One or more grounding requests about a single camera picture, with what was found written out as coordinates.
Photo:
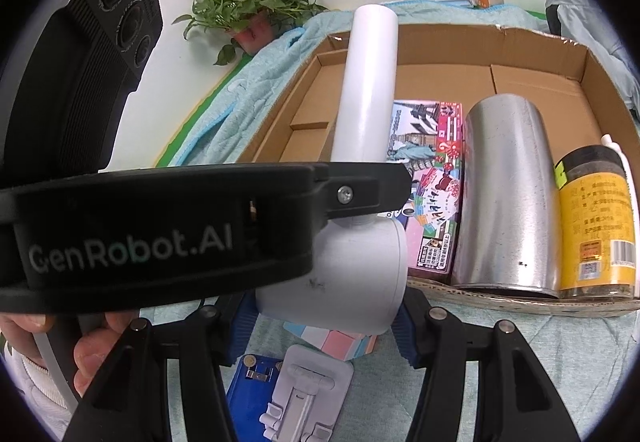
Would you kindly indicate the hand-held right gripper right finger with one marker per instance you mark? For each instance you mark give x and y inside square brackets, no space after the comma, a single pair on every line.
[405,337]

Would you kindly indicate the white plastic bottle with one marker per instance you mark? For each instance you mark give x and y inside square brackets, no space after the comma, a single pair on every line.
[611,142]

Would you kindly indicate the white folding phone stand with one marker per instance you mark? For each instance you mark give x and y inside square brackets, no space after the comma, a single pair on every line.
[310,372]

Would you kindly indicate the person's left hand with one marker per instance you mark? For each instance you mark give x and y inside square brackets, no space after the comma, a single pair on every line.
[95,352]

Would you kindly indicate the person's left forearm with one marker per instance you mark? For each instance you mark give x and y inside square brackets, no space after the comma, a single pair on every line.
[30,382]

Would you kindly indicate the yellow label jar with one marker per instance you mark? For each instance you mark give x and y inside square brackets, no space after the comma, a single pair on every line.
[595,222]

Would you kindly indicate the light blue quilted blanket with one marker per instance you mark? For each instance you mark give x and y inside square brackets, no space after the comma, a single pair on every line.
[260,77]

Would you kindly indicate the blue flat case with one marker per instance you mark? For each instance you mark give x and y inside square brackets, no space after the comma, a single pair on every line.
[245,402]

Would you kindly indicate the pastel puzzle cube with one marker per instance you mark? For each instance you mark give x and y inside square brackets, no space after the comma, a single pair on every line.
[335,342]

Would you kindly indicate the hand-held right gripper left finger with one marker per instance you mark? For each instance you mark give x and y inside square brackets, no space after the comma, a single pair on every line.
[242,327]

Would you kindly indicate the large cardboard box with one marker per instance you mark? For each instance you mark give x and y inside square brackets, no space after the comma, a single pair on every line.
[450,47]

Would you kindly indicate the silver metal can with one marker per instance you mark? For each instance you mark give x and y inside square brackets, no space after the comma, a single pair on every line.
[505,197]

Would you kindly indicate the light blue jacket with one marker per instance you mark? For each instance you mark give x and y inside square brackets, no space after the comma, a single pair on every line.
[575,7]

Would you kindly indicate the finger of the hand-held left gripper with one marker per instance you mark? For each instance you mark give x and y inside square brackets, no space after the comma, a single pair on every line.
[370,192]

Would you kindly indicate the colourful board game box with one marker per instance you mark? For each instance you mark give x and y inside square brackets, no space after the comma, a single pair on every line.
[435,182]

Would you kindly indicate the cardboard insert tray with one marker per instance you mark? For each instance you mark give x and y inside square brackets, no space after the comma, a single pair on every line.
[310,92]

